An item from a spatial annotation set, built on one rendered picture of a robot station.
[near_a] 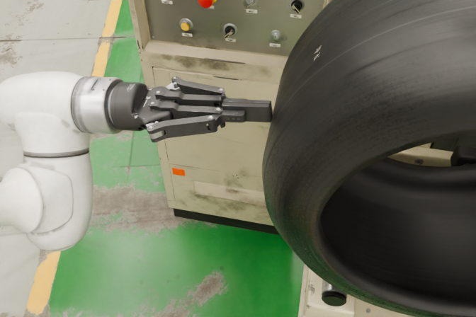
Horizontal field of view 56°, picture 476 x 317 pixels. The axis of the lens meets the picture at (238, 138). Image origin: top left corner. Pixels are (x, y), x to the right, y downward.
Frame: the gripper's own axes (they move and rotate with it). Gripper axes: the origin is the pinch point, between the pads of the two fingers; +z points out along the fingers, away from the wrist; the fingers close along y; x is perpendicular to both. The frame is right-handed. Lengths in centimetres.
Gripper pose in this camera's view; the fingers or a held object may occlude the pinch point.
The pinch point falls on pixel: (247, 110)
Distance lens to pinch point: 65.0
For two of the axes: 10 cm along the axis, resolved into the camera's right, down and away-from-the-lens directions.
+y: 2.0, -7.1, 6.8
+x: 1.4, 7.0, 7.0
